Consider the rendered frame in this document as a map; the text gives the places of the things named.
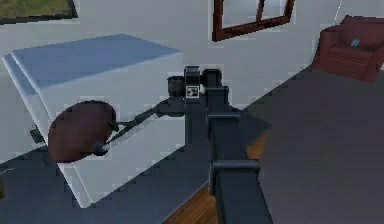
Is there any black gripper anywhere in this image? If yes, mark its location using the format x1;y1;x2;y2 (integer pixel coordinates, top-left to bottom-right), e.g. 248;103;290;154
92;75;186;157

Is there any brown football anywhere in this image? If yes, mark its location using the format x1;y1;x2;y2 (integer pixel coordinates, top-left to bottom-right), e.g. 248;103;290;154
47;100;119;164

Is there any white chest of drawers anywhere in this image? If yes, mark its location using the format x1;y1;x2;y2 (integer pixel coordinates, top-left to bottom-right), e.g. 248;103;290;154
2;33;186;209

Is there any black framed green picture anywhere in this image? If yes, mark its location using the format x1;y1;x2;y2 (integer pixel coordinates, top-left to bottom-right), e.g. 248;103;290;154
0;0;79;26

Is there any brown framed window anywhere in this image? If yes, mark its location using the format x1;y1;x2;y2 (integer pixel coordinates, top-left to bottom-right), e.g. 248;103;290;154
211;0;296;43

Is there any dark red armchair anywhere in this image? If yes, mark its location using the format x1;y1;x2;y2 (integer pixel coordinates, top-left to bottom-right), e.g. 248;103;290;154
311;15;384;84

